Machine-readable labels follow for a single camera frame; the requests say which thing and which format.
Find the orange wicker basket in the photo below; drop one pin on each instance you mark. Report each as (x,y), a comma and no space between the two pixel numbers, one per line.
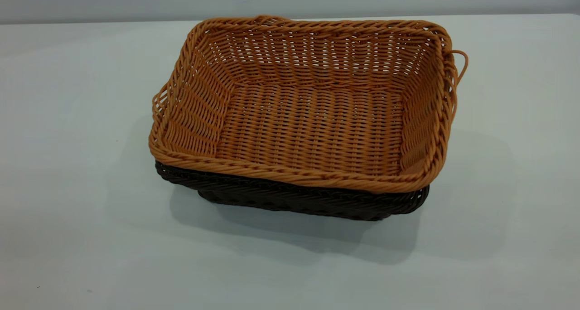
(308,119)

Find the black wicker basket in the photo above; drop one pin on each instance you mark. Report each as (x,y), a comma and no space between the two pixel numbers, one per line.
(290,196)

